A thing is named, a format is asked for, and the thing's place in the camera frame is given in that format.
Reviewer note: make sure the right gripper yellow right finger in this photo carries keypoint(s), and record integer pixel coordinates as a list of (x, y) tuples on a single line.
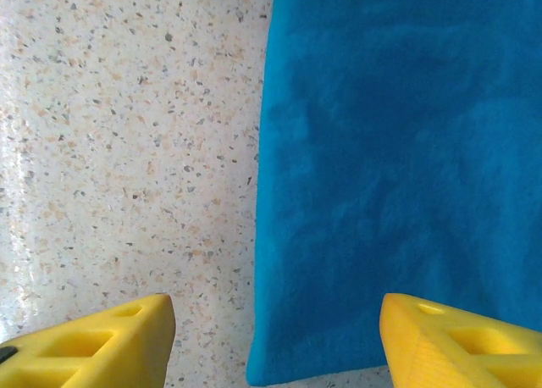
[(423, 345)]

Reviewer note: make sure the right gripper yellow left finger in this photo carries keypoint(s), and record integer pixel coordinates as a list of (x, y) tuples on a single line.
[(127, 354)]

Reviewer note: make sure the blue t-shirt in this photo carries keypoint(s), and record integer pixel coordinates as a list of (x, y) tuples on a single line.
[(394, 151)]

